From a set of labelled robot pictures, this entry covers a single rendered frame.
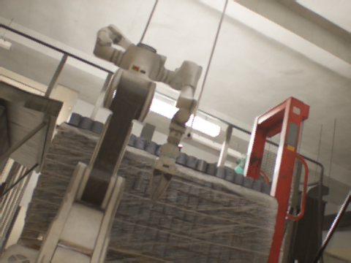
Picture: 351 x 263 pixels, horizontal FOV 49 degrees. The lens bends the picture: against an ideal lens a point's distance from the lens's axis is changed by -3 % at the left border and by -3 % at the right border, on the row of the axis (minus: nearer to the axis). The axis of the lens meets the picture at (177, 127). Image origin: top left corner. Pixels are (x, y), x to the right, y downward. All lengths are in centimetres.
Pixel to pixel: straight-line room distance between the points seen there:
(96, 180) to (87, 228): 21
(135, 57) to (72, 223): 92
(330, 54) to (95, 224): 539
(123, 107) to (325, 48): 506
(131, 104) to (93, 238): 59
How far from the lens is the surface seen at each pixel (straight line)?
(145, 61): 208
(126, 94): 174
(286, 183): 301
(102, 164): 175
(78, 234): 163
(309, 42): 636
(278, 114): 343
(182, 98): 168
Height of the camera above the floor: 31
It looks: 24 degrees up
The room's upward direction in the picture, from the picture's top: 17 degrees clockwise
